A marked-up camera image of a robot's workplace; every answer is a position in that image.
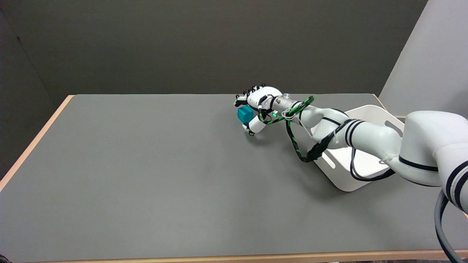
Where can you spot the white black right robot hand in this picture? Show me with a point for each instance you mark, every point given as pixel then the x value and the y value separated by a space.
pixel 260 109

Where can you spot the blue wooden cube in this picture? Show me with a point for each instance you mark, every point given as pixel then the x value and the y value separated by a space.
pixel 244 114

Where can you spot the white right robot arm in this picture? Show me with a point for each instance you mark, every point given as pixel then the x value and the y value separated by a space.
pixel 384 140

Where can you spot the white plastic bin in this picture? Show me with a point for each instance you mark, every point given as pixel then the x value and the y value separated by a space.
pixel 351 164

